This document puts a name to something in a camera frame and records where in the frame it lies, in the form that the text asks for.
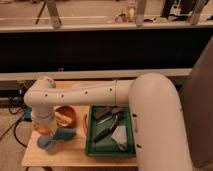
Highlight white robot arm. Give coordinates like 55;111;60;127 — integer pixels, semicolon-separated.
24;73;193;171

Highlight red-brown plate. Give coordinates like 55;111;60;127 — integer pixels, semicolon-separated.
55;106;76;128

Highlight wooden table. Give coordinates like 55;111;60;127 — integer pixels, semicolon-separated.
21;80;139;168

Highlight black handled tool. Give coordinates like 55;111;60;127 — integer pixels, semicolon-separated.
93;114;124;143

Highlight grey folded cloth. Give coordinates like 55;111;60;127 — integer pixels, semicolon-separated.
111;125;127;151

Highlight dark grey block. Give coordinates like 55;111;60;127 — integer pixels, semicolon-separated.
93;107;111;120

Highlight blue box on floor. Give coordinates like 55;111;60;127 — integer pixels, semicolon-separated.
24;107;32;121

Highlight orange-red apple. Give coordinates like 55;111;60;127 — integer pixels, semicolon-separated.
33;121;57;135

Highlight banana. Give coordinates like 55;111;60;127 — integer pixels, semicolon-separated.
55;112;72;127

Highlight teal sponge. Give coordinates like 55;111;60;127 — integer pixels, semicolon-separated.
53;128;76;141

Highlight black cables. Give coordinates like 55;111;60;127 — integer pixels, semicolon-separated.
0;87;28;149

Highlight grey chair back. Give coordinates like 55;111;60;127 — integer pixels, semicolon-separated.
181;44;213;169

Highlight green plastic tray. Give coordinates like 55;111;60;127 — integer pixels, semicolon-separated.
85;106;136;157

